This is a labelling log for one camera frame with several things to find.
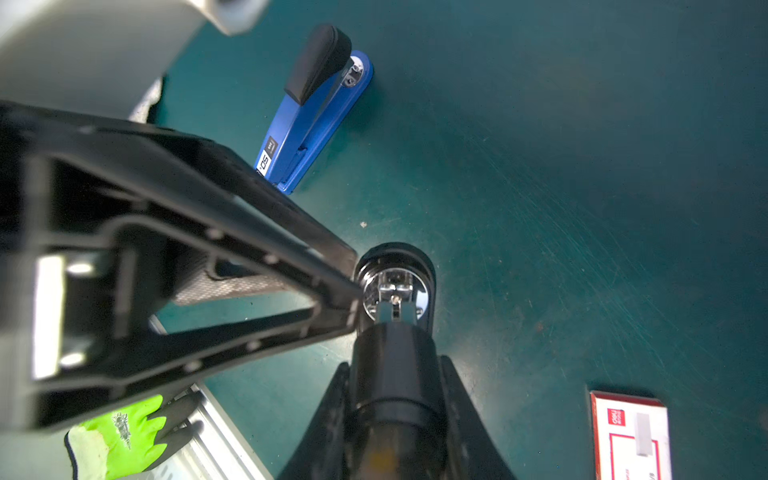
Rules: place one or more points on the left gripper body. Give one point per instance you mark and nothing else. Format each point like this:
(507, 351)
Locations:
(135, 258)

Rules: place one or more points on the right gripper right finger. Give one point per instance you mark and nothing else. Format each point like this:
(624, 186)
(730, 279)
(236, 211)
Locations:
(471, 454)

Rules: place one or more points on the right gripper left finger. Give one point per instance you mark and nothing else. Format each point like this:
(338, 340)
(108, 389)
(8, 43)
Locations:
(321, 451)

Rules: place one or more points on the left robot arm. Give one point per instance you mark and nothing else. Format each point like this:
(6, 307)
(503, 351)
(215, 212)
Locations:
(100, 57)

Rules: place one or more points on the green black work glove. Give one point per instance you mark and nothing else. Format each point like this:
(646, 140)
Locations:
(133, 439)

